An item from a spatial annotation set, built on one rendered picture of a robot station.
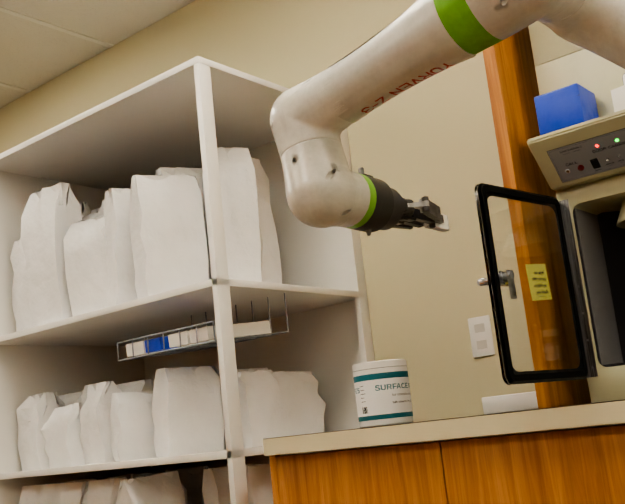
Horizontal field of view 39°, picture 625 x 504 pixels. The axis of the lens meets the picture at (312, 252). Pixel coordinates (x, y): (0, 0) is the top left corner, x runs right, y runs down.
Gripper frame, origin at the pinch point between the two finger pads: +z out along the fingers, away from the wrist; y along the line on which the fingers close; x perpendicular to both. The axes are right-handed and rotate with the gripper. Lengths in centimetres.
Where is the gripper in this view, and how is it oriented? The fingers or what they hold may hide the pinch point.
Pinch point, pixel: (436, 221)
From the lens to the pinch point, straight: 166.2
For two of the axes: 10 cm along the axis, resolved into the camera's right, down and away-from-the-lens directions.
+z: 6.3, 1.0, 7.7
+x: 1.0, 9.7, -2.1
